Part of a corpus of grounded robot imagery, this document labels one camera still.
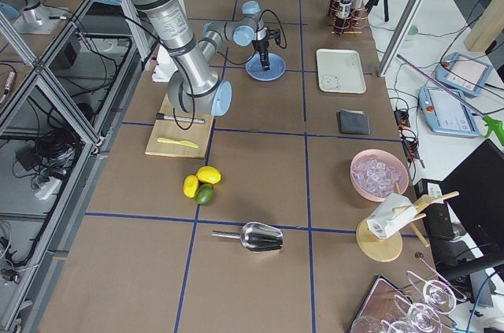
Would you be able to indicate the blue teach pendant far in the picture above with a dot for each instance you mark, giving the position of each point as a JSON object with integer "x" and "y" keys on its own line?
{"x": 464, "y": 73}

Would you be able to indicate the copper wire bottle rack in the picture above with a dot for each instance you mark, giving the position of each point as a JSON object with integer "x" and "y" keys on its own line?
{"x": 354, "y": 25}

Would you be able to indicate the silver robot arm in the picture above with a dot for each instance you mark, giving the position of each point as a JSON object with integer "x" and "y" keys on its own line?
{"x": 195, "y": 87}
{"x": 30, "y": 16}

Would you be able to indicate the green lime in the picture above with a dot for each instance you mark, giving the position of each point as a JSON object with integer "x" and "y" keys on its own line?
{"x": 204, "y": 194}

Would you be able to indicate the pink bowl with ice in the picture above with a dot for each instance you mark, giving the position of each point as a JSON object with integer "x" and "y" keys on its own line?
{"x": 375, "y": 174}

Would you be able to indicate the tea bottle middle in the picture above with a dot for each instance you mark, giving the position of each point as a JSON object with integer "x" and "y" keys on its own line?
{"x": 344, "y": 11}

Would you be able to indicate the blue teach pendant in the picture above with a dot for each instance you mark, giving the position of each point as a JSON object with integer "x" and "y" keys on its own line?
{"x": 445, "y": 115}
{"x": 464, "y": 73}

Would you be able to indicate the blue round plate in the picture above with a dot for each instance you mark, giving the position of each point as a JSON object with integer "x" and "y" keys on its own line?
{"x": 276, "y": 69}

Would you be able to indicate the blue teach pendant near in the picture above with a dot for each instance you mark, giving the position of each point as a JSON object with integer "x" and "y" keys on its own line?
{"x": 445, "y": 115}

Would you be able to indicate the wooden stand round base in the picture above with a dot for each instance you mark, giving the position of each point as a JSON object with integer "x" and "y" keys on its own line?
{"x": 386, "y": 250}

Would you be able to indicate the steel ice scoop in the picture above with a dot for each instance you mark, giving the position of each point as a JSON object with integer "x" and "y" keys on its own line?
{"x": 256, "y": 237}

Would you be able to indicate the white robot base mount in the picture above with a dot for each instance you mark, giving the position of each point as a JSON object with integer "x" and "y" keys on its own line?
{"x": 165, "y": 66}

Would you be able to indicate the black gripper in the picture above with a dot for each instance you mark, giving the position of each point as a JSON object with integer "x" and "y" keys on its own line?
{"x": 261, "y": 46}

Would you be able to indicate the wine glass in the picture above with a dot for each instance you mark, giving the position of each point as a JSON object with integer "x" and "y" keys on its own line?
{"x": 436, "y": 291}

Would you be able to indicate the wooden cutting board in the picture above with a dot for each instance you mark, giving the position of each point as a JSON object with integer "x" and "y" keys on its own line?
{"x": 199, "y": 133}

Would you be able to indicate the grey folded cloth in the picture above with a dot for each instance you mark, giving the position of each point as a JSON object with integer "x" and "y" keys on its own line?
{"x": 353, "y": 123}

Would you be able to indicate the black monitor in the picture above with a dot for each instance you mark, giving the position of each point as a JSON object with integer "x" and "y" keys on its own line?
{"x": 479, "y": 208}

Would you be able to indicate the cream bear serving tray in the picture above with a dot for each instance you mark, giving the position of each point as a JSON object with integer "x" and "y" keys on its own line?
{"x": 340, "y": 71}

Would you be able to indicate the green bowl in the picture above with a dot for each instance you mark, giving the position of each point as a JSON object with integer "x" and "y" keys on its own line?
{"x": 413, "y": 30}

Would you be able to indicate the large yellow lemon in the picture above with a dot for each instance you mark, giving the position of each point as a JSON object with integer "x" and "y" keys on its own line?
{"x": 209, "y": 174}

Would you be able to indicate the yellow plastic knife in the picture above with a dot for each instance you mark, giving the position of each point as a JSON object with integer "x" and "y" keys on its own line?
{"x": 186, "y": 143}

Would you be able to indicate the white paper carton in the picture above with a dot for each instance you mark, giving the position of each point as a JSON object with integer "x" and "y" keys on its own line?
{"x": 393, "y": 214}

